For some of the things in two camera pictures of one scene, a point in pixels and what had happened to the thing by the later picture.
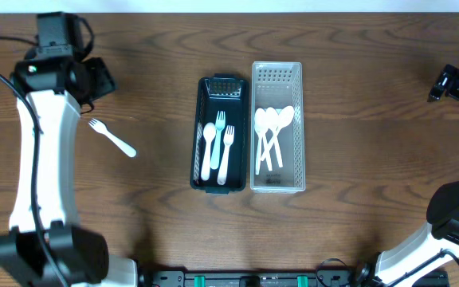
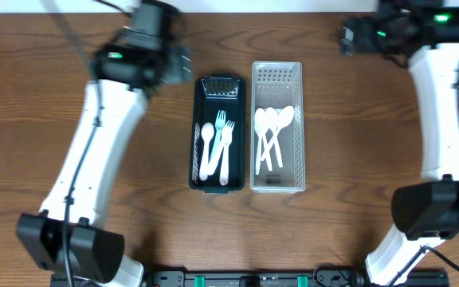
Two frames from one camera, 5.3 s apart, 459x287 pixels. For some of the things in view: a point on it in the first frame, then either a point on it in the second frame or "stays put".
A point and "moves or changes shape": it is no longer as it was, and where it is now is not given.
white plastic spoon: x=260 y=117 stays put
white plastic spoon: x=272 y=119 stays put
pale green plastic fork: x=219 y=123 stays put
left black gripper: x=100 y=76 to x=179 y=64
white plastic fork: x=101 y=127 moves or changes shape
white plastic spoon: x=284 y=119 stays put
